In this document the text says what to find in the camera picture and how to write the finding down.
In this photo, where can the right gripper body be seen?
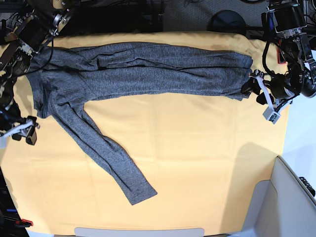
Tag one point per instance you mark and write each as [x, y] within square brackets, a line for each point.
[11, 123]

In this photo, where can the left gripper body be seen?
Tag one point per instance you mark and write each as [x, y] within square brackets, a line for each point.
[277, 91]

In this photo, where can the grey long-sleeve T-shirt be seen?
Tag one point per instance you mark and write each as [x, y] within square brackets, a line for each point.
[63, 80]

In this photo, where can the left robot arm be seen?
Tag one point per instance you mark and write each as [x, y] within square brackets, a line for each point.
[283, 26]

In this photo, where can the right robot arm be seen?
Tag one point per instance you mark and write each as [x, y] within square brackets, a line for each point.
[36, 31]

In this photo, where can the red clamp at right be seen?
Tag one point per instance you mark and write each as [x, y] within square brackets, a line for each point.
[280, 53]

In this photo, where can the red clamp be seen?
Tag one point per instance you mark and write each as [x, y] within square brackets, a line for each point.
[22, 223]
[280, 53]

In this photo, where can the black round stand base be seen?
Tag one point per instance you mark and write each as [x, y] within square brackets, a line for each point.
[227, 21]

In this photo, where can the yellow table cloth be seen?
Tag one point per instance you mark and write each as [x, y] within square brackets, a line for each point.
[203, 155]

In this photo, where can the red clamp at left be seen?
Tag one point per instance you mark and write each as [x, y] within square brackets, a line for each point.
[22, 223]

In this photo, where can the black remote control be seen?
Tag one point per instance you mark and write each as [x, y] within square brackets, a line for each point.
[308, 186]

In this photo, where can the grey tray at bottom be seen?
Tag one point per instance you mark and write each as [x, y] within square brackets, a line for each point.
[89, 232]

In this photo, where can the white box bin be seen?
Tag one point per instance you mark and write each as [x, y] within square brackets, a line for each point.
[281, 206]

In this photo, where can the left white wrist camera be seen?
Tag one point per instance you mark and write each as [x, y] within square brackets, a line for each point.
[271, 115]

